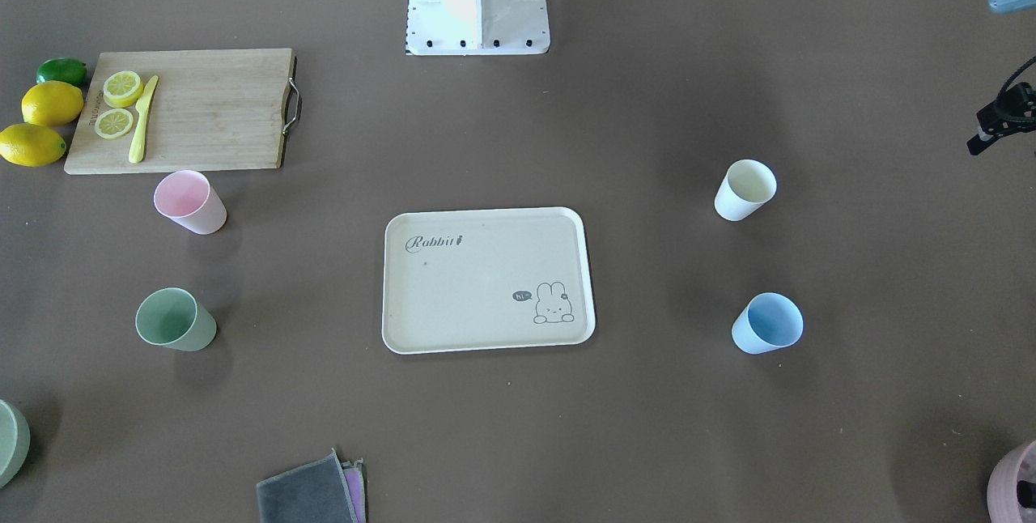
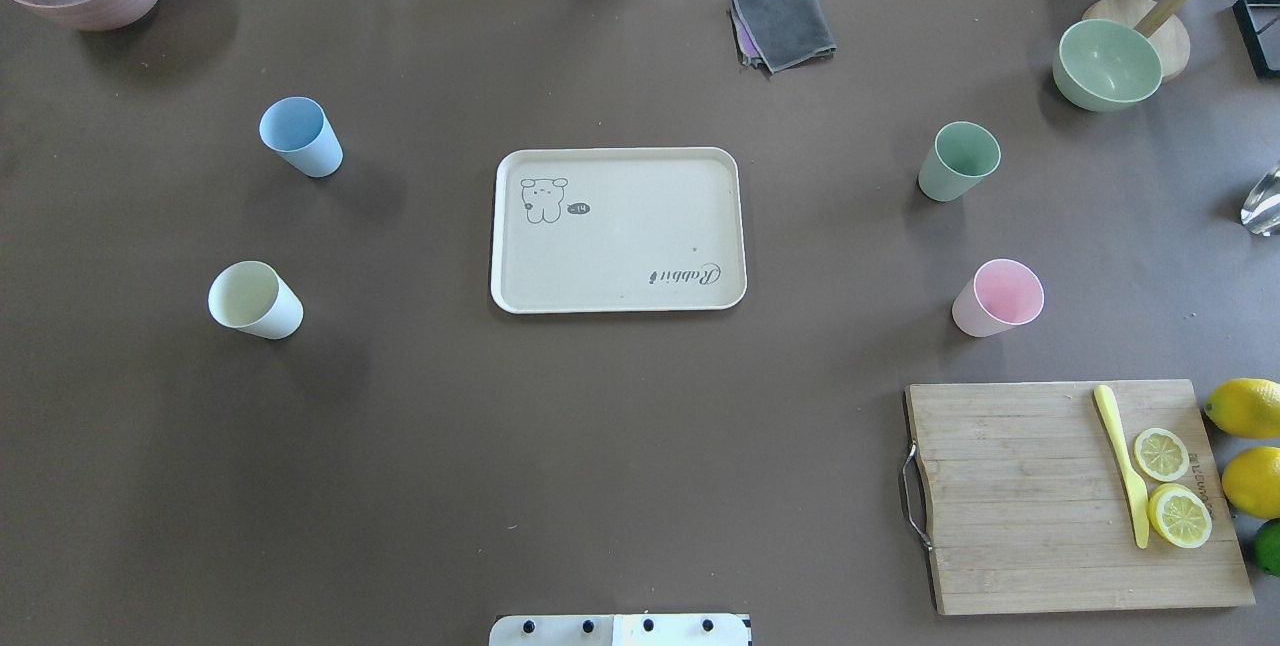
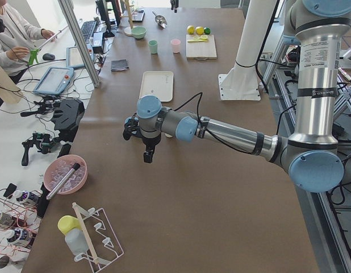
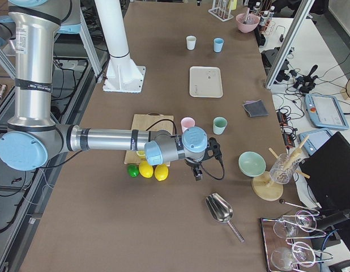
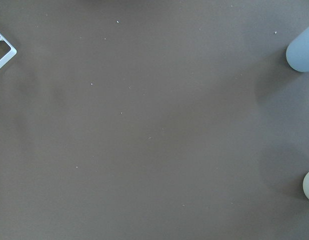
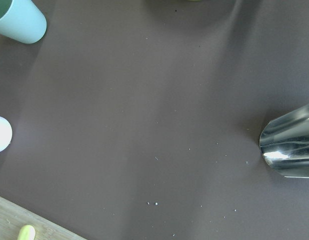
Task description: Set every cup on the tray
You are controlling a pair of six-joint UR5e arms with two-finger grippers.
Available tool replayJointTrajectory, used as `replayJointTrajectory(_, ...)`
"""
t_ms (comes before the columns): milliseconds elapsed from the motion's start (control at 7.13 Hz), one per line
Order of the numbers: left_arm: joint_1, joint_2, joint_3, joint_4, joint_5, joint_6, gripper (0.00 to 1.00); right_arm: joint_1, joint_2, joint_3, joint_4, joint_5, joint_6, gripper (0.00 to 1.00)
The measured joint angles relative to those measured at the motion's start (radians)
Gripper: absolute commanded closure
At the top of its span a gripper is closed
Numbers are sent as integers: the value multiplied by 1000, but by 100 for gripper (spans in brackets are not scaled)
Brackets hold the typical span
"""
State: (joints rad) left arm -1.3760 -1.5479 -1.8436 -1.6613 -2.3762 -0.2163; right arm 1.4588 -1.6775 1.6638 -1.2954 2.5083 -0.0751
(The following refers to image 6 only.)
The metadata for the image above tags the yellow-green lemon slice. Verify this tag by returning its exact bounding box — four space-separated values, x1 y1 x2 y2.
17 224 36 240

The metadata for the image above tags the green plastic cup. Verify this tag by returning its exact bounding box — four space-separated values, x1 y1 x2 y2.
0 0 47 44

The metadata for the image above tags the shiny metal scoop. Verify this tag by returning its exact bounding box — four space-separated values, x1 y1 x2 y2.
259 104 309 179

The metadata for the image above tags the pink plastic cup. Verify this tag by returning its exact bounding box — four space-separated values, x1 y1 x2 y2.
0 116 13 152

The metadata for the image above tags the wooden cutting board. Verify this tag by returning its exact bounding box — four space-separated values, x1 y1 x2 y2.
0 196 84 240

